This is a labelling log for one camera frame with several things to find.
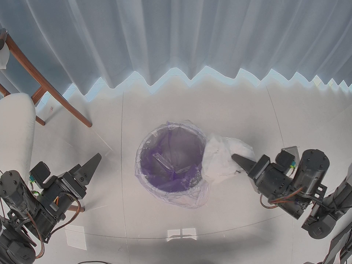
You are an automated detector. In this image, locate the white plastic bag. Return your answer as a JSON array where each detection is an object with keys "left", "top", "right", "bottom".
[{"left": 202, "top": 133, "right": 255, "bottom": 185}]

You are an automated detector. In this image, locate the white trash bin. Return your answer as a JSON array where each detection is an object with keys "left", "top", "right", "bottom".
[{"left": 140, "top": 127, "right": 206, "bottom": 196}]

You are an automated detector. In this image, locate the wooden chair with white cushions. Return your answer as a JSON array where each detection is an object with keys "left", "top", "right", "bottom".
[{"left": 0, "top": 28, "right": 92, "bottom": 212}]

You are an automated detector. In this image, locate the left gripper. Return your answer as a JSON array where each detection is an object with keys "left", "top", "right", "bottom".
[{"left": 41, "top": 152, "right": 102, "bottom": 217}]

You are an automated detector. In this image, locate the white curtain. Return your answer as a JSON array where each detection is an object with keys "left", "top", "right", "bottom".
[{"left": 0, "top": 0, "right": 352, "bottom": 96}]

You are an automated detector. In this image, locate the purple plastic bag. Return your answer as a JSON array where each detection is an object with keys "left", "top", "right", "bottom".
[{"left": 135, "top": 120, "right": 210, "bottom": 210}]

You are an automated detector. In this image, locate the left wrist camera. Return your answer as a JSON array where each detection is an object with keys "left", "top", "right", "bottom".
[{"left": 29, "top": 161, "right": 52, "bottom": 190}]

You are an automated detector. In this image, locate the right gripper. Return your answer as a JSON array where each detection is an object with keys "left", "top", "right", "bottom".
[{"left": 232, "top": 154, "right": 296, "bottom": 203}]

